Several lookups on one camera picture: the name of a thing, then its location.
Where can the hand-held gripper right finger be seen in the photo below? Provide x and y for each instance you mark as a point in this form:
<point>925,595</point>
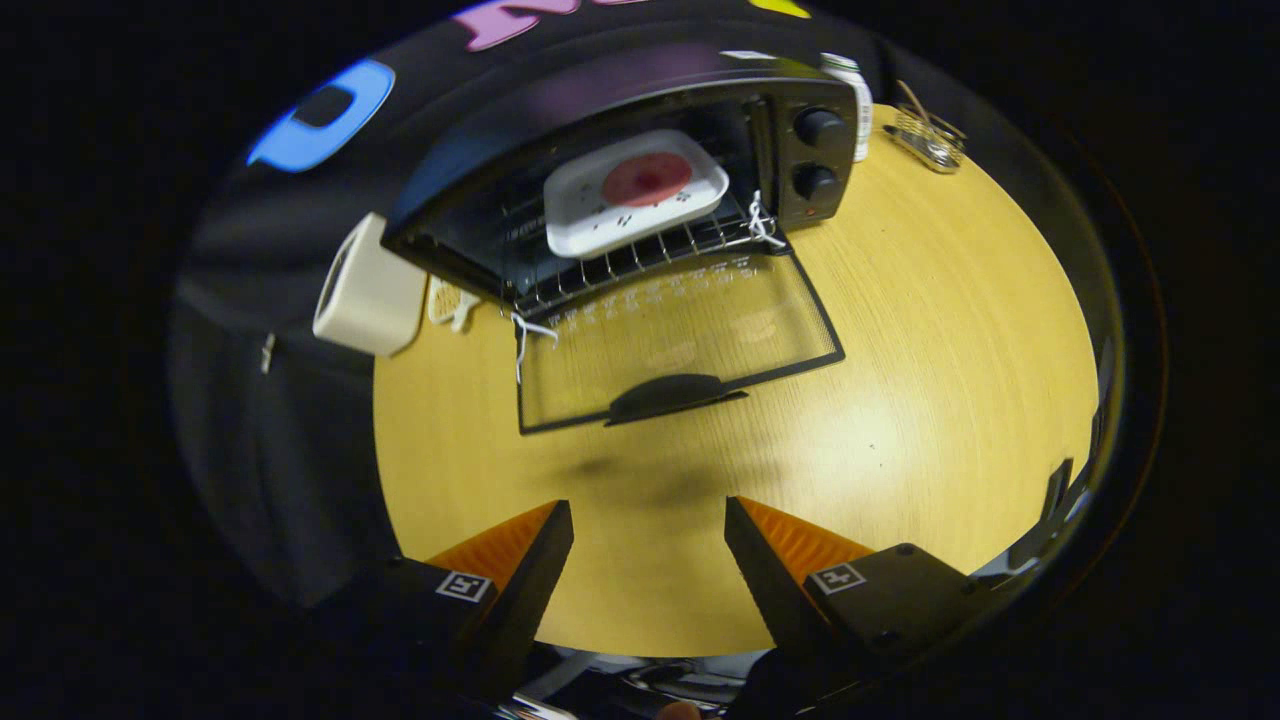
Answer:
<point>770,590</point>

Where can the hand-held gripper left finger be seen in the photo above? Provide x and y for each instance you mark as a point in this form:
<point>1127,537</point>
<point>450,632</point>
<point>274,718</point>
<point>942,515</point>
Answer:
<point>530,590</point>

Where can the white square plate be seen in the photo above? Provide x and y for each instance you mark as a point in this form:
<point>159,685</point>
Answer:
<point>590,215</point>

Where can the pink round food slice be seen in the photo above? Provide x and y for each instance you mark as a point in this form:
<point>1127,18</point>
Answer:
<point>647,180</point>

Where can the black toaster oven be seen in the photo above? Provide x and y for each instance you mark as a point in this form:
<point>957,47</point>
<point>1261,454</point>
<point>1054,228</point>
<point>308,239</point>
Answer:
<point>600,90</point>

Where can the white bread toaster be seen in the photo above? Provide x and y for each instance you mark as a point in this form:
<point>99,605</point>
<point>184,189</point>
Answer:
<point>375,300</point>

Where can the small beige trivet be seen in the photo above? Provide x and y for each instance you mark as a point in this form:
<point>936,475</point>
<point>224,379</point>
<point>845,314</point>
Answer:
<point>447,303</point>

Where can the white plastic bottle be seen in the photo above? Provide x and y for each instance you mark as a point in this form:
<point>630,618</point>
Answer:
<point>860,110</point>

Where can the wooden stick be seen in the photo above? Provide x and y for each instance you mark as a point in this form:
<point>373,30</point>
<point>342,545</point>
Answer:
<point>912,100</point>

